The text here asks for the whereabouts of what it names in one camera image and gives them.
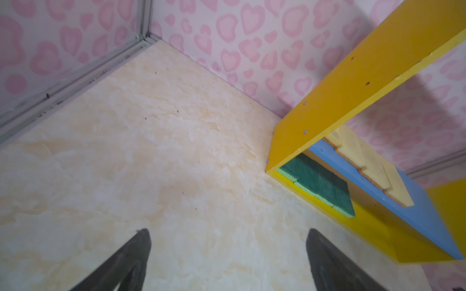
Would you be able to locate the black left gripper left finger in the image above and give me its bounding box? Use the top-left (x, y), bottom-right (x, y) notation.
top-left (72, 229), bottom-right (152, 291)

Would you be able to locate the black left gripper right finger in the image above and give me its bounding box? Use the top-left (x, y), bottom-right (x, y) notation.
top-left (306, 229), bottom-right (385, 291)

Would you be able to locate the green scouring pad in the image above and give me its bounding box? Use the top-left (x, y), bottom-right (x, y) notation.
top-left (294, 167), bottom-right (343, 206)
top-left (277, 154), bottom-right (314, 182)
top-left (323, 181), bottom-right (356, 218)

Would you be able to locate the yellow sponge floor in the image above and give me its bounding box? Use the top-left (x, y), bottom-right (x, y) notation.
top-left (359, 155), bottom-right (400, 190)
top-left (384, 169), bottom-right (415, 207)

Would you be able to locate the yellow sponge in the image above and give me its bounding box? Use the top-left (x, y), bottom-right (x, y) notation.
top-left (336, 139), bottom-right (385, 176)

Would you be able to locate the yellow sponge shelf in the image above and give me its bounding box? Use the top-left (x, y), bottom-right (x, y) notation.
top-left (324, 125), bottom-right (364, 161)

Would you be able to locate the yellow wooden shelf unit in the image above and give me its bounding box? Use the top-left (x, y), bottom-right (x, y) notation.
top-left (254, 1), bottom-right (466, 263)

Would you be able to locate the aluminium frame profile left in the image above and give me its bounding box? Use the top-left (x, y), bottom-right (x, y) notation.
top-left (1, 1), bottom-right (158, 146)

